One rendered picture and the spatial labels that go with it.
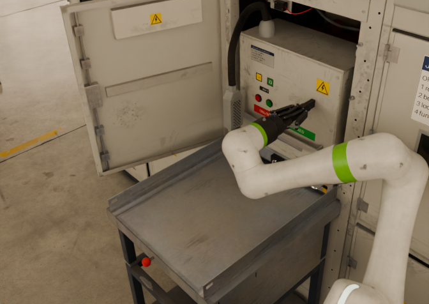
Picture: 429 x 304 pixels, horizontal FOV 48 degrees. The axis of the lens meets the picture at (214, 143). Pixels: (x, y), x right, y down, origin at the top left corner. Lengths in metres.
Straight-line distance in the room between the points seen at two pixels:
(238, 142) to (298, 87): 0.42
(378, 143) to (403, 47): 0.32
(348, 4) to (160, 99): 0.88
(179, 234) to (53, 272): 1.30
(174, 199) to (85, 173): 1.71
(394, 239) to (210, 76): 1.06
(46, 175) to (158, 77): 1.86
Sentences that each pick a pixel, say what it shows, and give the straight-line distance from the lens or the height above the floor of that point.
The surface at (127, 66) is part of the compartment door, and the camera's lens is 1.93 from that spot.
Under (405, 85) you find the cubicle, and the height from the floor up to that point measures 1.43.
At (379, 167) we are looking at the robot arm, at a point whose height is 1.34.
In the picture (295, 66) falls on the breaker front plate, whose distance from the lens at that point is 1.78.
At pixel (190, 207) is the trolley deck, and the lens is 1.88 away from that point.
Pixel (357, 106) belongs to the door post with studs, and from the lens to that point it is 1.68.
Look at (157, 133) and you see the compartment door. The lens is 2.12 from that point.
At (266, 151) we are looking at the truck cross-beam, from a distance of 2.06.
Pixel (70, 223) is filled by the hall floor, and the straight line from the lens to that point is 3.20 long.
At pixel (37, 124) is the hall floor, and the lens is 4.27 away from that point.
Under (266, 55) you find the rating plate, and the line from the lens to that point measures 1.86.
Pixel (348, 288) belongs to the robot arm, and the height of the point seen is 1.14.
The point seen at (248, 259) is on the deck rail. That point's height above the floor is 0.88.
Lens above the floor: 2.12
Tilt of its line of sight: 35 degrees down
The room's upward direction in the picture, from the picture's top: 3 degrees counter-clockwise
